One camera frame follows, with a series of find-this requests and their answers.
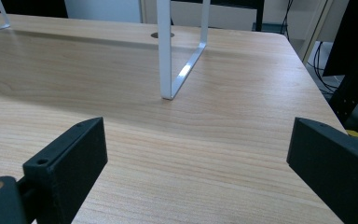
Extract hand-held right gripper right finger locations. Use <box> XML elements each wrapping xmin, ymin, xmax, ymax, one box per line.
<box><xmin>286</xmin><ymin>117</ymin><xmax>358</xmax><ymax>224</ymax></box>

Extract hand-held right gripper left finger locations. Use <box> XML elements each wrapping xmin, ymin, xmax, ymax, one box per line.
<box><xmin>22</xmin><ymin>117</ymin><xmax>109</xmax><ymax>224</ymax></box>

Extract black metal stand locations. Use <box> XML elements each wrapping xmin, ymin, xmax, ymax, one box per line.
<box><xmin>322</xmin><ymin>0</ymin><xmax>358</xmax><ymax>125</ymax></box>

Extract beige cabinet panel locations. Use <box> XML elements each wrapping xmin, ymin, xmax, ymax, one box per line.
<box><xmin>296</xmin><ymin>0</ymin><xmax>338</xmax><ymax>65</ymax></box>

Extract black table leg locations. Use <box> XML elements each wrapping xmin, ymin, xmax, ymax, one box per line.
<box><xmin>255</xmin><ymin>0</ymin><xmax>266</xmax><ymax>33</ymax></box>

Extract black cables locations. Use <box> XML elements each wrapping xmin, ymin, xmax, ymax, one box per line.
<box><xmin>306</xmin><ymin>40</ymin><xmax>343</xmax><ymax>95</ymax></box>

